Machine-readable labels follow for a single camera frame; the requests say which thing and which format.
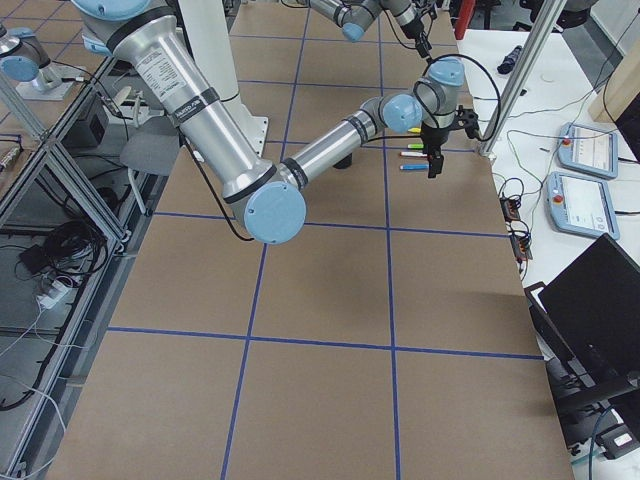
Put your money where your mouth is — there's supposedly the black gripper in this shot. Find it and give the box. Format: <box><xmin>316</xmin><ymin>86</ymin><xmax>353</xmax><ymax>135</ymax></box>
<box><xmin>420</xmin><ymin>124</ymin><xmax>449</xmax><ymax>179</ymax></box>
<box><xmin>404</xmin><ymin>17</ymin><xmax>432</xmax><ymax>59</ymax></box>

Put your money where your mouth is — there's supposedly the red whiteboard marker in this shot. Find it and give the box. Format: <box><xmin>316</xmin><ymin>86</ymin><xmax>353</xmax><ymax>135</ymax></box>
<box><xmin>399</xmin><ymin>151</ymin><xmax>428</xmax><ymax>159</ymax></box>

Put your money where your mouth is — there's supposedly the blue highlighter pen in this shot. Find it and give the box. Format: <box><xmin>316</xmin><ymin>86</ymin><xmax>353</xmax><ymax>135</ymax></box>
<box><xmin>399</xmin><ymin>164</ymin><xmax>430</xmax><ymax>172</ymax></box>

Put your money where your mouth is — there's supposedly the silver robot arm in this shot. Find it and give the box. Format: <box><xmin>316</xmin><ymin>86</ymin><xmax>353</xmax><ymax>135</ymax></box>
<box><xmin>74</xmin><ymin>1</ymin><xmax>464</xmax><ymax>244</ymax></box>
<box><xmin>296</xmin><ymin>0</ymin><xmax>434</xmax><ymax>58</ymax></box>

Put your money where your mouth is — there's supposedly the black mesh pen cup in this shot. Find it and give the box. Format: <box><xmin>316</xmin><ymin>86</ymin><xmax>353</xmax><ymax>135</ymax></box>
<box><xmin>333</xmin><ymin>154</ymin><xmax>353</xmax><ymax>170</ymax></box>

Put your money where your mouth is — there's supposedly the near teach pendant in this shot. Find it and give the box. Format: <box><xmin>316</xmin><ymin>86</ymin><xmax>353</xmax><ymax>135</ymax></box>
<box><xmin>545</xmin><ymin>172</ymin><xmax>620</xmax><ymax>240</ymax></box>

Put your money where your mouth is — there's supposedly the teach pendant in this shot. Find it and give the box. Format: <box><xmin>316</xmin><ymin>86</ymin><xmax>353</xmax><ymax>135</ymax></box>
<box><xmin>545</xmin><ymin>172</ymin><xmax>620</xmax><ymax>240</ymax></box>
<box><xmin>557</xmin><ymin>122</ymin><xmax>619</xmax><ymax>180</ymax></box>

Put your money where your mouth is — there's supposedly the far teach pendant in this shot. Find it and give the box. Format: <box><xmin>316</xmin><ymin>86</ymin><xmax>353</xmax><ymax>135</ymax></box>
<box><xmin>557</xmin><ymin>122</ymin><xmax>619</xmax><ymax>180</ymax></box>

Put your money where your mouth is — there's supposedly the wooden board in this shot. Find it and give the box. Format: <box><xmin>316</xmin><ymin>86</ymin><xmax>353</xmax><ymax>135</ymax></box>
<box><xmin>589</xmin><ymin>0</ymin><xmax>640</xmax><ymax>123</ymax></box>

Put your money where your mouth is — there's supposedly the brown table mat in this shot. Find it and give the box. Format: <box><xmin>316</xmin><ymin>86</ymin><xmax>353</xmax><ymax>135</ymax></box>
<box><xmin>47</xmin><ymin>4</ymin><xmax>576</xmax><ymax>480</ymax></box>

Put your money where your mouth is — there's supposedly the black laptop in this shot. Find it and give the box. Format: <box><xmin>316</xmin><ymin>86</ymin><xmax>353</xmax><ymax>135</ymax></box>
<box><xmin>539</xmin><ymin>234</ymin><xmax>639</xmax><ymax>378</ymax></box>

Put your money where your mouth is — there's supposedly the grey office chair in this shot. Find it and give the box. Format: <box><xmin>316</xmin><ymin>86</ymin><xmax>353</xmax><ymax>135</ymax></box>
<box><xmin>120</xmin><ymin>116</ymin><xmax>180</xmax><ymax>216</ymax></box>

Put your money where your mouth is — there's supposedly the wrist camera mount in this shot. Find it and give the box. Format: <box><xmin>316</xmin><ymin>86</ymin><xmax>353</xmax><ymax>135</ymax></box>
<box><xmin>451</xmin><ymin>105</ymin><xmax>481</xmax><ymax>140</ymax></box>

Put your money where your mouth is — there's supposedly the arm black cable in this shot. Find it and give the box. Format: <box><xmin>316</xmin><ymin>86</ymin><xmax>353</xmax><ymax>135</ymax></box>
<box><xmin>179</xmin><ymin>54</ymin><xmax>501</xmax><ymax>244</ymax></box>

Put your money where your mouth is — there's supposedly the aluminium frame post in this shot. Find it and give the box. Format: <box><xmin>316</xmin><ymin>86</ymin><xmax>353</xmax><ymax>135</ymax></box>
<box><xmin>478</xmin><ymin>0</ymin><xmax>567</xmax><ymax>157</ymax></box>

